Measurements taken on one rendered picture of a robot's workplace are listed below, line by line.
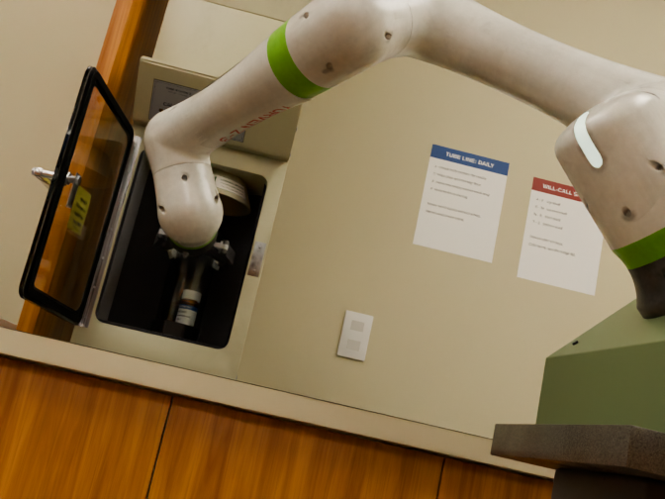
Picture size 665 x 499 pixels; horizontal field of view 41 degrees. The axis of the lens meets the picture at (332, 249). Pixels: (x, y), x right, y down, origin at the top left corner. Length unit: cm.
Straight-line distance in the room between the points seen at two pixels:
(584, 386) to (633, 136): 30
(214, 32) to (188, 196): 53
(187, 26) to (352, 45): 74
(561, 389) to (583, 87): 40
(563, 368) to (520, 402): 111
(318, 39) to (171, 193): 40
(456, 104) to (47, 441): 141
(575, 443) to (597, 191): 30
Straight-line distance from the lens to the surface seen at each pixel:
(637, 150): 106
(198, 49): 188
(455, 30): 132
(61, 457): 146
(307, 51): 125
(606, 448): 92
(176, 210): 146
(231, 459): 144
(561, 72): 126
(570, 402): 112
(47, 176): 152
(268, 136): 176
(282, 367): 215
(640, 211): 106
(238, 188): 183
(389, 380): 218
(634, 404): 100
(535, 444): 105
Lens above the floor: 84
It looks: 14 degrees up
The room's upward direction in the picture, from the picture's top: 13 degrees clockwise
